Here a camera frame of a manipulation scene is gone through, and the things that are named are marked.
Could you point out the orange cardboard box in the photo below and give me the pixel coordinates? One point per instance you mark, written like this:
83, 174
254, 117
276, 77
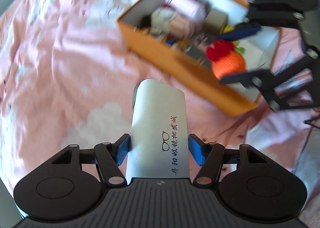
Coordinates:
175, 65

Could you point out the yellow tape measure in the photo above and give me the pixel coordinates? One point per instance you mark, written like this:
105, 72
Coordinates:
227, 29

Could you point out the pink printed blanket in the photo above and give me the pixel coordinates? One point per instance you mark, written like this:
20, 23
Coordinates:
62, 67

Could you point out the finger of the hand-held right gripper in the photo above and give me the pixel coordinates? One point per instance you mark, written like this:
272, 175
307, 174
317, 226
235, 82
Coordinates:
245, 77
247, 30

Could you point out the white glasses case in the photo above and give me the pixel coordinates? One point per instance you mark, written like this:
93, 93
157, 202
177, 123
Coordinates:
155, 122

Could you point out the orange crochet fruit toy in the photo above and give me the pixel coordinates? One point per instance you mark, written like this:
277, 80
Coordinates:
227, 64

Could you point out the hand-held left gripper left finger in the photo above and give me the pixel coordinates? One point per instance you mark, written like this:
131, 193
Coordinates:
123, 149

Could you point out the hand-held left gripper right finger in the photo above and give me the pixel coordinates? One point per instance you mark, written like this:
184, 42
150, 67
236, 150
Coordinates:
196, 150

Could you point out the dark grey gift box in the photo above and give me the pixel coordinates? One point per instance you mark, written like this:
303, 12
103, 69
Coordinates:
197, 52

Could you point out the gold box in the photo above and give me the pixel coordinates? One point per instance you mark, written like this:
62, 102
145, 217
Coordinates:
216, 19

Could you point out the red panda plush toy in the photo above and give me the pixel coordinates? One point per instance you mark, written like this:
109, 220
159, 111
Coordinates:
162, 21

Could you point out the pink striped plush toy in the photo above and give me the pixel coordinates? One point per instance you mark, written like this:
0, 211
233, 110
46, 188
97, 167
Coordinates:
187, 5

